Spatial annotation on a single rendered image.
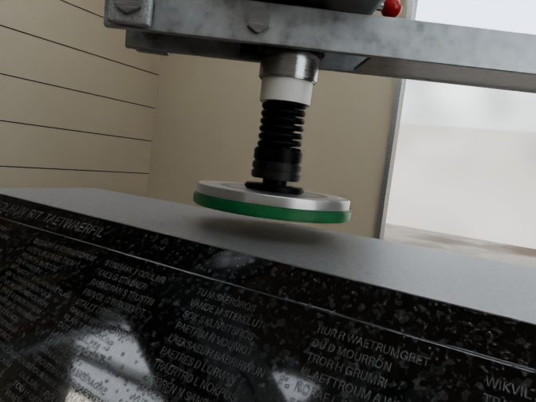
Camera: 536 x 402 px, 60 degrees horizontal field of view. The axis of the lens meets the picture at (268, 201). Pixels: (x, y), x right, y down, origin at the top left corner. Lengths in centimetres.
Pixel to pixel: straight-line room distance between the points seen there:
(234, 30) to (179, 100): 653
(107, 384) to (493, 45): 59
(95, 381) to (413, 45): 52
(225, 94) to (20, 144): 264
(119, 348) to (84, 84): 616
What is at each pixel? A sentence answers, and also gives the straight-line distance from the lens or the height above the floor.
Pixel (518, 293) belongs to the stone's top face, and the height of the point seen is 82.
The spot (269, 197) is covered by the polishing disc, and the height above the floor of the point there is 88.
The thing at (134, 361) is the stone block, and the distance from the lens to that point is 47.
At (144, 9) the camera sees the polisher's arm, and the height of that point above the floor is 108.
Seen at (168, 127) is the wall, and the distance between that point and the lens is 721.
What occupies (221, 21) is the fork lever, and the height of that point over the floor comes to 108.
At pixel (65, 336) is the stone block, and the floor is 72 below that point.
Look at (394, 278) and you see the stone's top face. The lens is 47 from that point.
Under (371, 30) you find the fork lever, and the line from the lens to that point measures 63.
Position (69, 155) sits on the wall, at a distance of 647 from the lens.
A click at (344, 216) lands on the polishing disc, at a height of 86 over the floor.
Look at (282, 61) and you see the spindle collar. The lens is 63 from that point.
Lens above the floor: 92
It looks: 5 degrees down
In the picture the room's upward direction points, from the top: 7 degrees clockwise
